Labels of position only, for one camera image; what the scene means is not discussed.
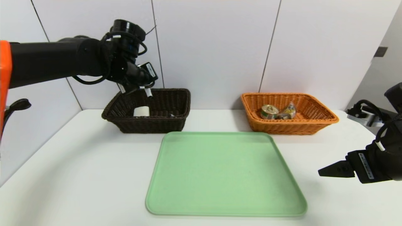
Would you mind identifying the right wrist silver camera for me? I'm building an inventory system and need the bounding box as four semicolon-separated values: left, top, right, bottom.
346;106;385;127

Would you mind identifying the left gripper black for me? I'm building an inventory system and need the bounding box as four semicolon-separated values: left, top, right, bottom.
126;62;159;87

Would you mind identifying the light green plastic tray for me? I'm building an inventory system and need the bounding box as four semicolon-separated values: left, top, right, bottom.
145;132;307;218

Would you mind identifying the orange wicker basket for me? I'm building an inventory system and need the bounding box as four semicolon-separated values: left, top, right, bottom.
241;93;339;136

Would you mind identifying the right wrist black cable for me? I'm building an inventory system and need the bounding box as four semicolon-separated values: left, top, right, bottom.
345;100;398;151

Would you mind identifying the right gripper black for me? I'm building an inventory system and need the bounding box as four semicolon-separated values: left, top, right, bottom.
318;140;402;184

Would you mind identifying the small tin can gold lid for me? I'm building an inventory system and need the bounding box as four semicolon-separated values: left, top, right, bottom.
260;105;280;120

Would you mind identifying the clear wrapped snack packet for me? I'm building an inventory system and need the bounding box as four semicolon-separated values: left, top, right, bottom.
278;102;296;120

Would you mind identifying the white soap bar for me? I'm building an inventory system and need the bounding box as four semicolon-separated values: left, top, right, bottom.
133;106;150;117

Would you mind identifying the left elbow black cable loop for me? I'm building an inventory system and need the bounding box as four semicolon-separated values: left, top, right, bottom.
3;98;32;129

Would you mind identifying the dark brown wicker basket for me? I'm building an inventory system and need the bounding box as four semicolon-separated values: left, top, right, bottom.
101;88;192;134

